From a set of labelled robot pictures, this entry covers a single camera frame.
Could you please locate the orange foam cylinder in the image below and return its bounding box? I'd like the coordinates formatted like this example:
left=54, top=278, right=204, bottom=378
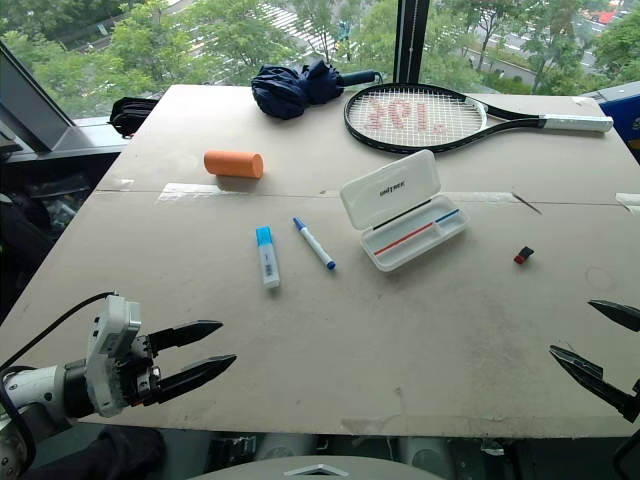
left=203, top=149, right=265, bottom=179

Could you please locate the black cloth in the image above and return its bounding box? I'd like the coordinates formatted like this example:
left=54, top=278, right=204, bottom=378
left=22, top=425, right=167, bottom=480

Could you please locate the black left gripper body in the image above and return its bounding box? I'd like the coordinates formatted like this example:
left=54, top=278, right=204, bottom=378
left=115, top=333, right=162, bottom=407

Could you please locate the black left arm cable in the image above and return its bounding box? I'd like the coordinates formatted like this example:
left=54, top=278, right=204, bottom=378
left=0, top=292, right=117, bottom=371

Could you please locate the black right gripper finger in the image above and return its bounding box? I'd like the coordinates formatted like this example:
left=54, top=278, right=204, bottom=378
left=548, top=344, right=640, bottom=416
left=587, top=299, right=640, bottom=333

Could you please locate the dark slanted window frame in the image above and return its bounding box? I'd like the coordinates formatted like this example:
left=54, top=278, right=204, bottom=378
left=0, top=38, right=77, bottom=157

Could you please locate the silver robot torso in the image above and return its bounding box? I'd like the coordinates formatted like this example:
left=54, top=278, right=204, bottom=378
left=197, top=453, right=446, bottom=480

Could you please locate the black bag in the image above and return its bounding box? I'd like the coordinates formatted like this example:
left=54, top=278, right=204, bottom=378
left=107, top=96, right=160, bottom=139

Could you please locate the white open pencil case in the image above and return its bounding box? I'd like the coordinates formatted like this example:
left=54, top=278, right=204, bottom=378
left=339, top=148, right=470, bottom=274

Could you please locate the blue box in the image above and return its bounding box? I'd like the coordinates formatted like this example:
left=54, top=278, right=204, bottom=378
left=595, top=85, right=640, bottom=166

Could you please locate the blue white marker pen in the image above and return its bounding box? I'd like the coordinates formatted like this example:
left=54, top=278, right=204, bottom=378
left=292, top=216, right=337, bottom=273

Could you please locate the blue white highlighter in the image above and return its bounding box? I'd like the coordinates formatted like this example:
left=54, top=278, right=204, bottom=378
left=255, top=225, right=282, bottom=290

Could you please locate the navy folded umbrella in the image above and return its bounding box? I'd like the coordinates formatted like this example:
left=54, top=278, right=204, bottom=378
left=250, top=59, right=384, bottom=121

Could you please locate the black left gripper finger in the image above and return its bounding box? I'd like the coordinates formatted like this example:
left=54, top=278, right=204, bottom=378
left=143, top=354, right=238, bottom=405
left=148, top=320, right=224, bottom=352

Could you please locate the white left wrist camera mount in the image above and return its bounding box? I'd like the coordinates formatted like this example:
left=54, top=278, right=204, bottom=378
left=84, top=294, right=143, bottom=419

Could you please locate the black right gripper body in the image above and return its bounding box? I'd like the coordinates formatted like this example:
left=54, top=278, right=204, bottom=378
left=619, top=379, right=640, bottom=424

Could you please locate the black window frame post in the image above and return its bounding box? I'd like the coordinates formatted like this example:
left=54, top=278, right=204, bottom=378
left=392, top=0, right=432, bottom=86

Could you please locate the clear tape strip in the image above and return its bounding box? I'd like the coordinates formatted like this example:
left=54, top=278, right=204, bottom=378
left=158, top=182, right=222, bottom=202
left=614, top=191, right=640, bottom=216

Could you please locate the black white tennis racket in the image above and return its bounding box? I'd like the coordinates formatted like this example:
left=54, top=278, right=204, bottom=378
left=342, top=82, right=615, bottom=155

